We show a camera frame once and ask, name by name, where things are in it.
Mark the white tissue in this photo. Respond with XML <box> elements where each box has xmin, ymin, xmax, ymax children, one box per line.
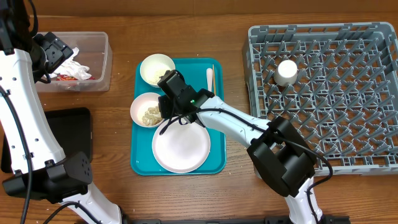
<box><xmin>50</xmin><ymin>47</ymin><xmax>92</xmax><ymax>80</ymax></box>

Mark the red snack wrapper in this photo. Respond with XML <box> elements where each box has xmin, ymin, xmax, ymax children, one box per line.
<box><xmin>55</xmin><ymin>75</ymin><xmax>78</xmax><ymax>81</ymax></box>

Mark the pink bowl with cereal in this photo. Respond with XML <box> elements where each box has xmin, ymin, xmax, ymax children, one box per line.
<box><xmin>130</xmin><ymin>92</ymin><xmax>164</xmax><ymax>128</ymax></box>

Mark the white bowl with crumbs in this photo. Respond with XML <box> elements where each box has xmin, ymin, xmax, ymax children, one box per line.
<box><xmin>139</xmin><ymin>54</ymin><xmax>175</xmax><ymax>88</ymax></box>

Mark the white plastic fork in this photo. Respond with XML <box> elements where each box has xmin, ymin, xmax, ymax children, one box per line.
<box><xmin>206</xmin><ymin>68</ymin><xmax>213</xmax><ymax>91</ymax></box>

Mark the wooden chopstick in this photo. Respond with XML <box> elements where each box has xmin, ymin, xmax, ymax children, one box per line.
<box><xmin>212</xmin><ymin>65</ymin><xmax>216</xmax><ymax>95</ymax></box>

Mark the white round plate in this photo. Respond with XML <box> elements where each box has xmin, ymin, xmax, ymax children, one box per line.
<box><xmin>152</xmin><ymin>122</ymin><xmax>211</xmax><ymax>174</ymax></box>

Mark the white plastic cup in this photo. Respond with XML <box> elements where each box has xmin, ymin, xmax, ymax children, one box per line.
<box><xmin>274</xmin><ymin>60</ymin><xmax>298</xmax><ymax>86</ymax></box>

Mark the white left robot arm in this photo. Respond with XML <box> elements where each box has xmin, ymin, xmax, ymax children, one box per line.
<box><xmin>1</xmin><ymin>32</ymin><xmax>127</xmax><ymax>223</ymax></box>

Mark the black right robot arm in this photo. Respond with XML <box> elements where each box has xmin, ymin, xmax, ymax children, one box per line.
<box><xmin>158</xmin><ymin>70</ymin><xmax>324</xmax><ymax>223</ymax></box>

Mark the grey dishwasher rack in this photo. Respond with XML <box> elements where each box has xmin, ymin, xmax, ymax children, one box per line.
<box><xmin>243</xmin><ymin>22</ymin><xmax>397</xmax><ymax>175</ymax></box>

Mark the teal serving tray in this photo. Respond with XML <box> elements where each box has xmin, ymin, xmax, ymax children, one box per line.
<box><xmin>130</xmin><ymin>58</ymin><xmax>226</xmax><ymax>176</ymax></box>

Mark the clear plastic bin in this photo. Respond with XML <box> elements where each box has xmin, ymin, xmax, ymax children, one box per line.
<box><xmin>35</xmin><ymin>32</ymin><xmax>113</xmax><ymax>92</ymax></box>

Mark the black tray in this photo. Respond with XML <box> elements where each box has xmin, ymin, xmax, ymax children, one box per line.
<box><xmin>1</xmin><ymin>107</ymin><xmax>93</xmax><ymax>174</ymax></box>

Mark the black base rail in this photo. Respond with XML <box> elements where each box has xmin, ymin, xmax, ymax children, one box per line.
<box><xmin>132</xmin><ymin>215</ymin><xmax>351</xmax><ymax>224</ymax></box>

